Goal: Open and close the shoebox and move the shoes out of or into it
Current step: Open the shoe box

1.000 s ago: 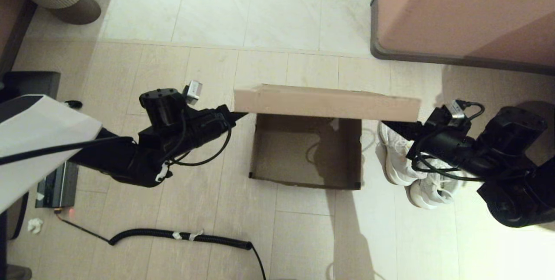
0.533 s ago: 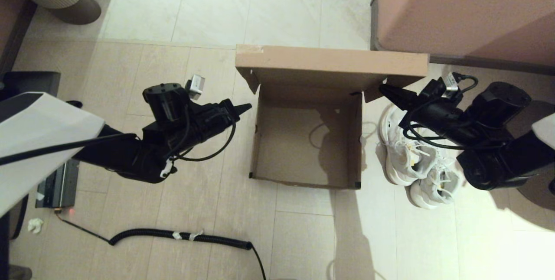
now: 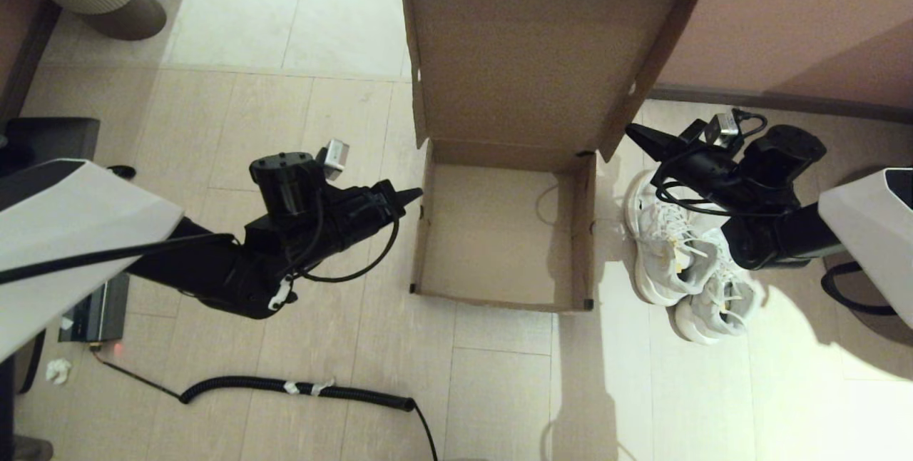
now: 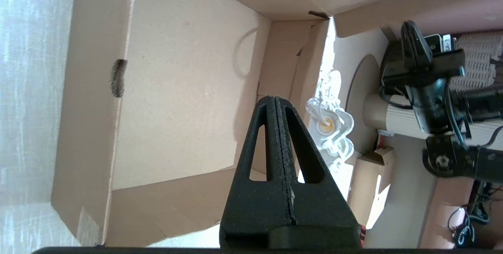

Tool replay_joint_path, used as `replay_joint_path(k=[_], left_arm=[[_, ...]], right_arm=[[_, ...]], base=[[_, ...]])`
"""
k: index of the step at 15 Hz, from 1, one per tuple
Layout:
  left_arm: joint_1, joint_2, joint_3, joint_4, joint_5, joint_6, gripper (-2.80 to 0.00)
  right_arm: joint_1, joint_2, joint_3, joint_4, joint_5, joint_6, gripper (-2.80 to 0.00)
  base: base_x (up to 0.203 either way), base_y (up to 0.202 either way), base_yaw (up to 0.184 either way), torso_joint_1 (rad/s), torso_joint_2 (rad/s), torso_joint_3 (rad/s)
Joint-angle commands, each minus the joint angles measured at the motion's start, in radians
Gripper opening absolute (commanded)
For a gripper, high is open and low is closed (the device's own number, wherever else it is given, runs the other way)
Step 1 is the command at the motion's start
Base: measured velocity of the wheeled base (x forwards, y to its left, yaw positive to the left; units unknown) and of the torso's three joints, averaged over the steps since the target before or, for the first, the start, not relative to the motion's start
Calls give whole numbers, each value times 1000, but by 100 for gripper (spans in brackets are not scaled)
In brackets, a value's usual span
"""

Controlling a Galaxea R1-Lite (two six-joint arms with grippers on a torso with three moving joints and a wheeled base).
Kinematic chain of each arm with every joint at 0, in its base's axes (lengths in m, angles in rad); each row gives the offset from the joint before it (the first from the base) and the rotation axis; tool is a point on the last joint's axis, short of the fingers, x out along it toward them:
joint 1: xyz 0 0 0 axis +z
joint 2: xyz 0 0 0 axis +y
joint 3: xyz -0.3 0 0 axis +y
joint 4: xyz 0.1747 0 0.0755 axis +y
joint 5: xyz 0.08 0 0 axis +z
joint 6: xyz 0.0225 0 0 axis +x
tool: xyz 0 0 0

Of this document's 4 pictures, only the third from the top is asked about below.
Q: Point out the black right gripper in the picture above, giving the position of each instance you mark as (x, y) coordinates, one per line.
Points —
(781, 154)

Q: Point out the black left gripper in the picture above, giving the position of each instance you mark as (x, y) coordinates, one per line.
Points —
(285, 183)

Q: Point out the white mesh sneaker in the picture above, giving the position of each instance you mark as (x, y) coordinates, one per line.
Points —
(663, 261)
(713, 318)

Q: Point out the brown cardboard shoe box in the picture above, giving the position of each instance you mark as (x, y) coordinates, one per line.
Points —
(535, 61)

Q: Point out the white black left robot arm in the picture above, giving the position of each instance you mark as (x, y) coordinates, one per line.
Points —
(71, 232)

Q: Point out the silver black power supply box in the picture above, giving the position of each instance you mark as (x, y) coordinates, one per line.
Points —
(96, 315)

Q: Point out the brown round bin base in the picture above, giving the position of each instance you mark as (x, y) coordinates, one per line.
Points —
(134, 18)

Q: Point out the white crumpled tissue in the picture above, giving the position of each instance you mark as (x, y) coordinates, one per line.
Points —
(59, 372)

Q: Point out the dark rounded furniture foot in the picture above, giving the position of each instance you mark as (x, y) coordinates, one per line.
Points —
(36, 450)

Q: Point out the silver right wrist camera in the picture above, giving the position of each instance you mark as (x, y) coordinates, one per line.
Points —
(724, 125)

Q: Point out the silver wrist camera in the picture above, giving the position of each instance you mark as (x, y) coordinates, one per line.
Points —
(724, 125)
(335, 154)

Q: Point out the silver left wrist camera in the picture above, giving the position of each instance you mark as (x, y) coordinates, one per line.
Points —
(335, 154)

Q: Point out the brown round pedestal base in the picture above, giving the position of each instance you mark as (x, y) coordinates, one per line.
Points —
(856, 282)

